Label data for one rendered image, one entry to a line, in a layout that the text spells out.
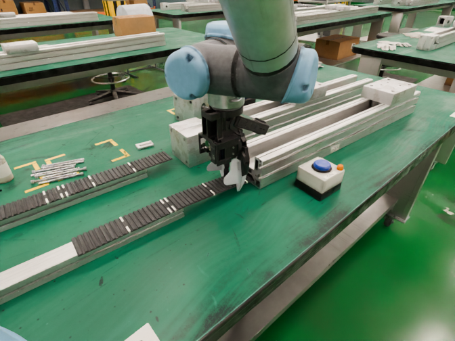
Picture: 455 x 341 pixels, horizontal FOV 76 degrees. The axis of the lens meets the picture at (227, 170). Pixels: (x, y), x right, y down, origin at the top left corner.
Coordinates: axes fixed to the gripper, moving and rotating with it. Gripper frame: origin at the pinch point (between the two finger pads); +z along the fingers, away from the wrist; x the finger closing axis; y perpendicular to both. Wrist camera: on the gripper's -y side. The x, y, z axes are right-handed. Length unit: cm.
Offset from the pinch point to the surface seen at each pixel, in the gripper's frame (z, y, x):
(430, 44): -3, -206, -40
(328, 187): -1.3, -14.8, 17.1
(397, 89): -10, -67, 4
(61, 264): -0.3, 39.8, 2.0
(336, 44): 38, -343, -204
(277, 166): -2.6, -9.9, 5.1
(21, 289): 1.1, 46.3, 2.0
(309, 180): -1.8, -12.6, 13.2
